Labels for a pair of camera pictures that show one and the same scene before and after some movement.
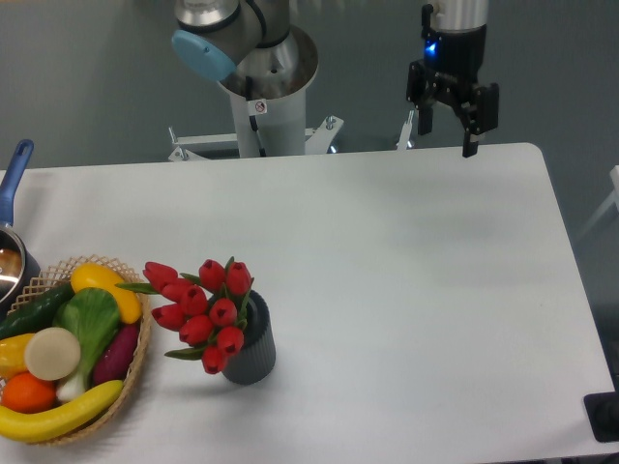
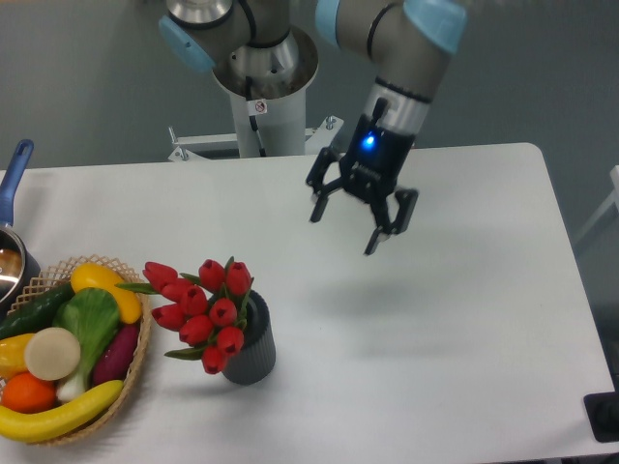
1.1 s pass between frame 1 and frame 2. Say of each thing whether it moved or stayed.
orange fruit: stayed
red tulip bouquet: stayed
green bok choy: stayed
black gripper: moved
